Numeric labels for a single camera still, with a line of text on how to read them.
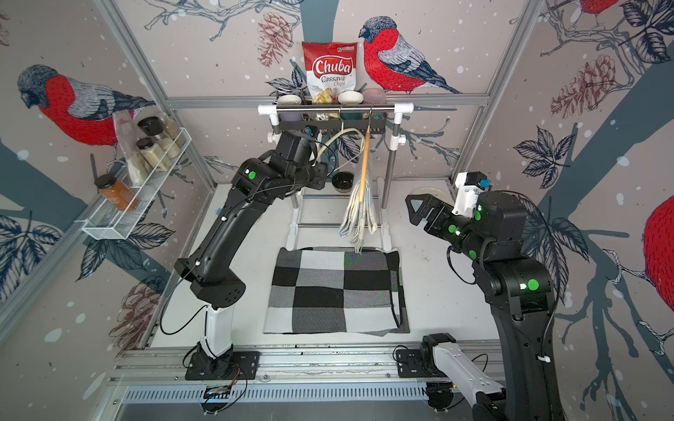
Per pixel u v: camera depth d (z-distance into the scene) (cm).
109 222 69
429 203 48
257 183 45
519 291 34
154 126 78
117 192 67
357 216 78
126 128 72
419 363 73
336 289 88
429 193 49
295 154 50
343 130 75
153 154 76
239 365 73
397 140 78
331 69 79
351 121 85
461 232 45
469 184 49
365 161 65
